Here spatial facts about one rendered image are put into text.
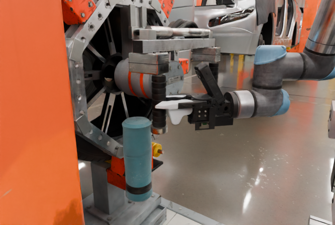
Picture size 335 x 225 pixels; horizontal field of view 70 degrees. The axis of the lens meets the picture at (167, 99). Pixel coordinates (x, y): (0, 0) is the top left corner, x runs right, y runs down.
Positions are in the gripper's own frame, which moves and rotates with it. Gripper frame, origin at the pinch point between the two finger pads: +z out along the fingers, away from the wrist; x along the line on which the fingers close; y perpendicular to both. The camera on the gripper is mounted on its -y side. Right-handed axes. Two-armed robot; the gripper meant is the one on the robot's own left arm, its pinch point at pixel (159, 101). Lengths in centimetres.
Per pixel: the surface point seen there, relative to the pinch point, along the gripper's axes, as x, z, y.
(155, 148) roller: 34.2, -4.0, 30.1
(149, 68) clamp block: -1.1, 2.4, -8.6
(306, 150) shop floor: 110, -151, 83
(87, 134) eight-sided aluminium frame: 9.7, 19.3, 11.4
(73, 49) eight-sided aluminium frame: 8.0, 20.5, -12.6
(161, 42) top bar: 3.5, -1.4, -14.3
